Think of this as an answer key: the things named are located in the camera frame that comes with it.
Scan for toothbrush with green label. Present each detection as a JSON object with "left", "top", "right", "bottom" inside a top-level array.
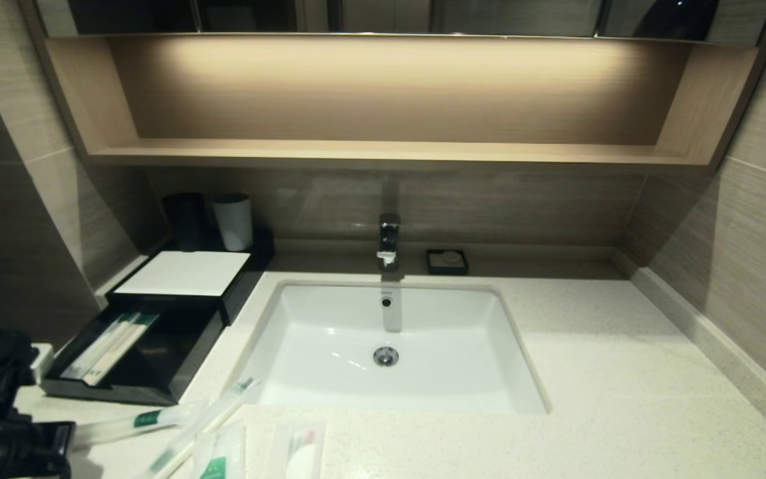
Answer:
[{"left": 69, "top": 399, "right": 211, "bottom": 454}]

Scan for black box drawer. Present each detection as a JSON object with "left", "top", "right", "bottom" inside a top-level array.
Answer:
[{"left": 41, "top": 299, "right": 225, "bottom": 407}]

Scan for black cup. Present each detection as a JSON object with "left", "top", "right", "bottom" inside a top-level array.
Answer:
[{"left": 162, "top": 193, "right": 209, "bottom": 253}]

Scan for white and green packets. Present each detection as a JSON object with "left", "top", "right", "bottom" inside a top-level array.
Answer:
[
  {"left": 61, "top": 311, "right": 142, "bottom": 382},
  {"left": 84, "top": 313, "right": 160, "bottom": 387}
]

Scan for clear sachet with green print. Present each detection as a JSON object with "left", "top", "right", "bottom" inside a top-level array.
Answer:
[{"left": 193, "top": 422, "right": 248, "bottom": 479}]

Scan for clear packet with red item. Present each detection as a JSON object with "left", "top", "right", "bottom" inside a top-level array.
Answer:
[{"left": 270, "top": 418, "right": 327, "bottom": 479}]

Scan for white cup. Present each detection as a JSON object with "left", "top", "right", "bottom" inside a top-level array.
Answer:
[{"left": 212, "top": 194, "right": 254, "bottom": 252}]

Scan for white sink basin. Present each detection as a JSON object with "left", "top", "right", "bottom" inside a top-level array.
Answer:
[{"left": 233, "top": 279, "right": 550, "bottom": 415}]

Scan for chrome faucet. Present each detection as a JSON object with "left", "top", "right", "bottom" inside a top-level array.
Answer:
[{"left": 376, "top": 213, "right": 402, "bottom": 273}]

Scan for black soap dish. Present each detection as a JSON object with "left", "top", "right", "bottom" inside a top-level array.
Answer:
[{"left": 426, "top": 249, "right": 469, "bottom": 276}]

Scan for mirror cabinet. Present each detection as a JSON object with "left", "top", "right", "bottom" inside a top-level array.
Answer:
[{"left": 24, "top": 0, "right": 766, "bottom": 42}]

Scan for wrapped toothbrush with wooden handle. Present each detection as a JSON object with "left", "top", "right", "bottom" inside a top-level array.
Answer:
[{"left": 137, "top": 378, "right": 262, "bottom": 479}]

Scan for wooden wall shelf niche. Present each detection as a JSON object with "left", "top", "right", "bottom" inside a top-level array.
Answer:
[{"left": 47, "top": 37, "right": 759, "bottom": 170}]

